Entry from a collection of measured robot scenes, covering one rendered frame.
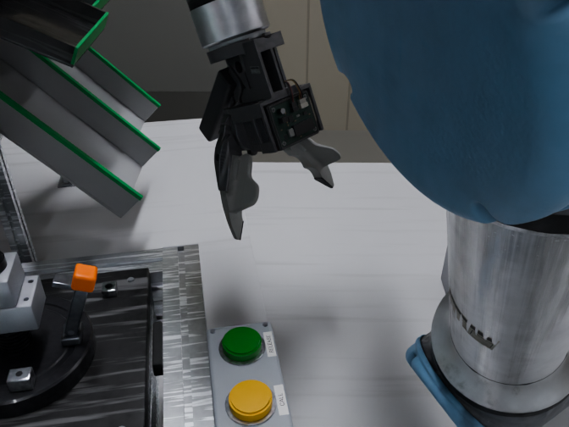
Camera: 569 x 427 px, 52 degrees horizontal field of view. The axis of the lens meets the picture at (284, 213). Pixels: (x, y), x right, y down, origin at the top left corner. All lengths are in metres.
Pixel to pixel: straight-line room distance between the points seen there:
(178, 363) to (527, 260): 0.41
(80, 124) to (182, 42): 2.15
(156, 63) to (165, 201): 2.05
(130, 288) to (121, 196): 0.13
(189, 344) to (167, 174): 0.53
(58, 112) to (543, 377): 0.65
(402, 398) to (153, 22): 2.49
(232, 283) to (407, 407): 0.30
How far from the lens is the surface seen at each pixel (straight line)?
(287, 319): 0.78
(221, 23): 0.61
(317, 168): 0.70
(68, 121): 0.83
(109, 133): 0.85
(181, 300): 0.68
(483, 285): 0.32
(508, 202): 0.17
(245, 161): 0.63
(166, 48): 2.99
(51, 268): 0.76
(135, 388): 0.58
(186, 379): 0.60
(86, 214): 1.02
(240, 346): 0.60
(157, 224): 0.97
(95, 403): 0.58
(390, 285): 0.84
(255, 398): 0.56
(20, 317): 0.57
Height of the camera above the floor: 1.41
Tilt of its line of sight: 35 degrees down
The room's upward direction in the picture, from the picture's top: straight up
